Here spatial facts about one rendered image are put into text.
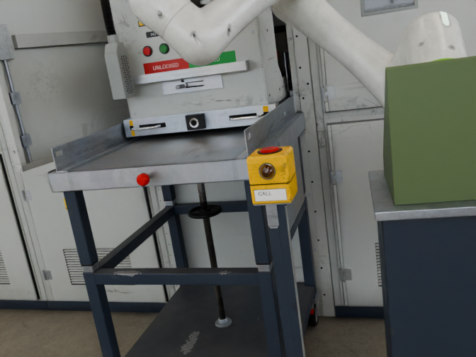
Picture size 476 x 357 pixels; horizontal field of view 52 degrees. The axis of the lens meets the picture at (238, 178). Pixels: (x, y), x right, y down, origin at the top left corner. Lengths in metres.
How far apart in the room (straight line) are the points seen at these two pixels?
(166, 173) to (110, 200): 0.94
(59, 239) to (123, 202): 0.41
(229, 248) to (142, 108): 0.72
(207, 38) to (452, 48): 0.53
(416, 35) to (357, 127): 0.66
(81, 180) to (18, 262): 1.27
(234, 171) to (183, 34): 0.36
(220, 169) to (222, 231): 0.85
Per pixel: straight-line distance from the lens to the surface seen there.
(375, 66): 1.34
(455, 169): 1.06
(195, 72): 1.58
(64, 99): 1.78
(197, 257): 2.14
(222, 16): 1.09
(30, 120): 1.68
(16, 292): 2.73
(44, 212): 2.42
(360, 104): 1.80
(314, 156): 1.87
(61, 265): 2.48
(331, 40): 1.38
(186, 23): 1.06
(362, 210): 1.89
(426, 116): 1.02
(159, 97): 1.69
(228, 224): 2.03
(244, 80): 1.58
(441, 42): 1.19
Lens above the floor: 1.10
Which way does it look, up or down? 14 degrees down
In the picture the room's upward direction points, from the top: 8 degrees counter-clockwise
